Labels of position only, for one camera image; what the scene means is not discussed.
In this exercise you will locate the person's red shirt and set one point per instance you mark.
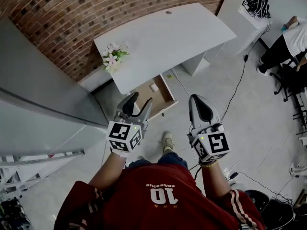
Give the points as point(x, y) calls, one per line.
point(156, 200)

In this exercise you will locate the person's blue shorts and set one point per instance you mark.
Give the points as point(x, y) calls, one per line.
point(172, 159)

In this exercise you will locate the white flower bouquet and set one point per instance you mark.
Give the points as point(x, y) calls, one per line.
point(114, 56)

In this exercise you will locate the small white object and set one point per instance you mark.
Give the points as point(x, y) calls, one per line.
point(154, 87)

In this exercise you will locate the person's beige shoe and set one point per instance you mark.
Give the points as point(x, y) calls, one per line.
point(167, 140)

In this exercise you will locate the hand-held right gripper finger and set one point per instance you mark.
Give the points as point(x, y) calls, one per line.
point(192, 115)
point(208, 115)

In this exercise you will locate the white power strip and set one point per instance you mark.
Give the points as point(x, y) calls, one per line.
point(232, 175)

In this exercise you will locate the white cabinet with shelves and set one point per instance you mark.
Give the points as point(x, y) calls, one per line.
point(237, 20)

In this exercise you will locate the white desk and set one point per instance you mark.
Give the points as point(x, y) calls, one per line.
point(163, 39)

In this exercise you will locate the white drawer with brown bottom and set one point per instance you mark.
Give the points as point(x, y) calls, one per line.
point(160, 97)

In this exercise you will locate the person's left forearm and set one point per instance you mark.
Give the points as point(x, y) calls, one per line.
point(108, 171)

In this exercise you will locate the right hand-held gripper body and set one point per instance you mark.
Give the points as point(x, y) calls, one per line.
point(216, 144)

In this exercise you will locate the person's right forearm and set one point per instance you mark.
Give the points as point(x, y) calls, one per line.
point(214, 181)

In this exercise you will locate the black backpack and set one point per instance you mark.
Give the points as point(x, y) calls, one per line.
point(259, 3)

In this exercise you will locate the white metal shelf rack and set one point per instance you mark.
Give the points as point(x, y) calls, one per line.
point(36, 159)

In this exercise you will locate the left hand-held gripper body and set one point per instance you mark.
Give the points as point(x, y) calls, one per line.
point(120, 133)

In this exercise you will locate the black office chair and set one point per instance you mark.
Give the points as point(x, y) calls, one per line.
point(291, 80)

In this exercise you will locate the grey refrigerator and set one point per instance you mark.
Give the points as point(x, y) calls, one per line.
point(36, 92)

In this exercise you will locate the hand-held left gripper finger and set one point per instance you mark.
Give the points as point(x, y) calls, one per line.
point(127, 106)
point(146, 115)

